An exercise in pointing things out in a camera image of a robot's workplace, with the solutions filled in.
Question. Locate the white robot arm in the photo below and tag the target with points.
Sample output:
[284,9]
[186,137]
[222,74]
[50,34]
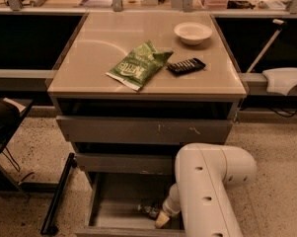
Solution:
[203,174]

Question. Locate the bottom grey open drawer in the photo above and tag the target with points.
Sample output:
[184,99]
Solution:
[117,207]

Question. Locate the white handled stick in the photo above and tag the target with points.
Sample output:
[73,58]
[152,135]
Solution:
[280,26]

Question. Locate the black chair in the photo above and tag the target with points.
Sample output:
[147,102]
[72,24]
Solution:
[12,113]

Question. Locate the green chip bag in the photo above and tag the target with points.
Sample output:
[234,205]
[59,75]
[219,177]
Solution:
[142,63]

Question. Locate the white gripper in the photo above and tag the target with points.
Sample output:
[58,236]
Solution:
[171,208]

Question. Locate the white ceramic bowl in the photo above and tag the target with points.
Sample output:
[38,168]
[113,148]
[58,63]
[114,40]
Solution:
[192,33]

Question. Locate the middle grey drawer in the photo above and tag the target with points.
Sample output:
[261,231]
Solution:
[126,163]

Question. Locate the top grey drawer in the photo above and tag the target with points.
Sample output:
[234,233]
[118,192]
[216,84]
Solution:
[157,131]

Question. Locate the clear plastic water bottle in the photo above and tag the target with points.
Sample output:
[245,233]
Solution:
[150,210]

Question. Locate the grey drawer cabinet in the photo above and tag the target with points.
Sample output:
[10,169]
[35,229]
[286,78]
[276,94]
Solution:
[82,88]

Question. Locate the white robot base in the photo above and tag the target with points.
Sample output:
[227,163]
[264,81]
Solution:
[281,80]

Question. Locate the black snack bar packet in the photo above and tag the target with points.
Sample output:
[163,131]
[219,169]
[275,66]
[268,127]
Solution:
[186,66]

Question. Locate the black floor bar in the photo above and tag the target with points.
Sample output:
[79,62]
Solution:
[48,228]

